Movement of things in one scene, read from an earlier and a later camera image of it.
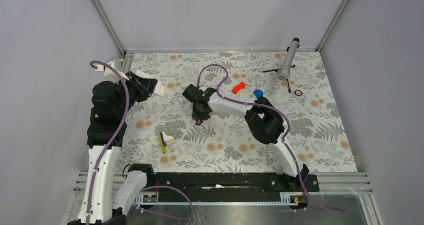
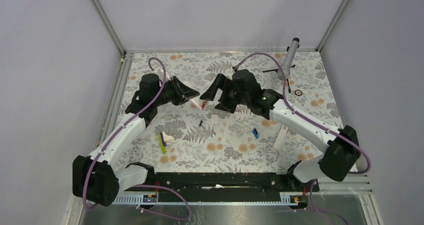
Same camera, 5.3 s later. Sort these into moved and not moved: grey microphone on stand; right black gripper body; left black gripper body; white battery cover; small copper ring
Moved: right black gripper body; left black gripper body
Not moved: small copper ring; grey microphone on stand; white battery cover
